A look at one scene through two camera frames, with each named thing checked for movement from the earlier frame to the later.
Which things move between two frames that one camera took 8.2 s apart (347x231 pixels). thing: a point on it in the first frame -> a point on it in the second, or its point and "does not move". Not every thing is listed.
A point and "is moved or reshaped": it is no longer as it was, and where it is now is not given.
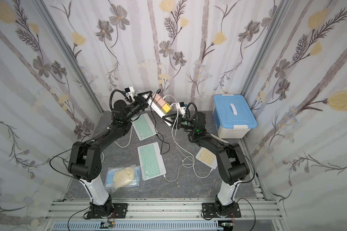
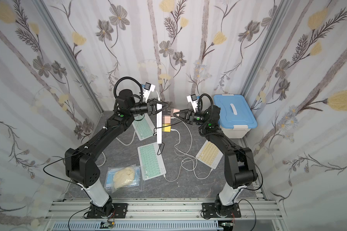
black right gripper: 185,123 -> 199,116
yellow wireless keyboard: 207,157 does not move
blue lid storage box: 233,118 does not move
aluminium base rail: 260,210 does not move
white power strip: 158,109 is moved or reshaped
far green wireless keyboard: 143,126 does not move
